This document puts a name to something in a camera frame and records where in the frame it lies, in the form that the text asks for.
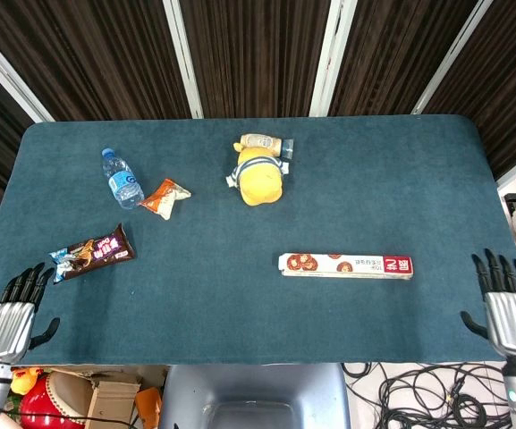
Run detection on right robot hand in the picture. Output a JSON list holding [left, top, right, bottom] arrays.
[[460, 248, 516, 358]]

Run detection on grey plastic chair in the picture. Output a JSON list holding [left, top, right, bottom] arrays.
[[159, 362, 352, 429]]

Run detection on clear water bottle blue label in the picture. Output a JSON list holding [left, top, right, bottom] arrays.
[[101, 147, 146, 210]]

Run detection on yellow duck toy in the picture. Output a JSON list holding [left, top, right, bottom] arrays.
[[10, 366, 44, 396]]

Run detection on beige drink bottle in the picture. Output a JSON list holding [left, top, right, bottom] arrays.
[[239, 133, 296, 160]]

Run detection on long white red box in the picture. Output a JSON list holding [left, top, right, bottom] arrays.
[[277, 252, 415, 282]]

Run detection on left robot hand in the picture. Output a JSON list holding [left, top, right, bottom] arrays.
[[0, 262, 61, 364]]

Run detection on yellow plush toy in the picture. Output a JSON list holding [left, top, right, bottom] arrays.
[[225, 141, 291, 207]]

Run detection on tangled black cables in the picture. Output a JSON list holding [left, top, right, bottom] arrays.
[[342, 360, 516, 429]]

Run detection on brown chocolate snack packet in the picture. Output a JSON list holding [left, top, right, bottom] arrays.
[[48, 223, 137, 285]]

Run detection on orange white snack packet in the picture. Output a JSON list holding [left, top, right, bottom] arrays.
[[139, 178, 192, 221]]

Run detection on teal table cloth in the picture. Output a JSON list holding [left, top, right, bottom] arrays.
[[0, 114, 516, 366]]

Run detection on red round drum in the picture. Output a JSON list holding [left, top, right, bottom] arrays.
[[19, 371, 96, 429]]

